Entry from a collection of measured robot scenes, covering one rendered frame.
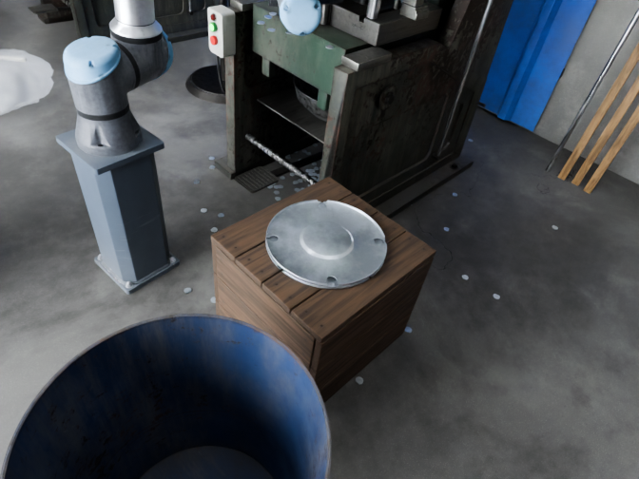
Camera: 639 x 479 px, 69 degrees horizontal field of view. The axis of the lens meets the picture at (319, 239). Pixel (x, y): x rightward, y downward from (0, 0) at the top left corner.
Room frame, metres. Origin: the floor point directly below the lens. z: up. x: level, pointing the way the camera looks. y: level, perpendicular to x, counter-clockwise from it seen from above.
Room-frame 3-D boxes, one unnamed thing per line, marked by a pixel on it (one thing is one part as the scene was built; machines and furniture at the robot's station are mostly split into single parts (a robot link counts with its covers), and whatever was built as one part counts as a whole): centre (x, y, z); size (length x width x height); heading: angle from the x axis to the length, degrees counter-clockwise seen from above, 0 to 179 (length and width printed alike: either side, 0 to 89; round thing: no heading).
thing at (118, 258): (0.96, 0.55, 0.23); 0.19 x 0.19 x 0.45; 55
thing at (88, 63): (0.97, 0.55, 0.62); 0.13 x 0.12 x 0.14; 160
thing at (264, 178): (1.46, 0.09, 0.14); 0.59 x 0.10 x 0.05; 141
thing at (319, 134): (1.57, 0.00, 0.31); 0.43 x 0.42 x 0.01; 51
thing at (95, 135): (0.96, 0.55, 0.50); 0.15 x 0.15 x 0.10
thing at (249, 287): (0.82, -0.02, 0.18); 0.40 x 0.38 x 0.35; 141
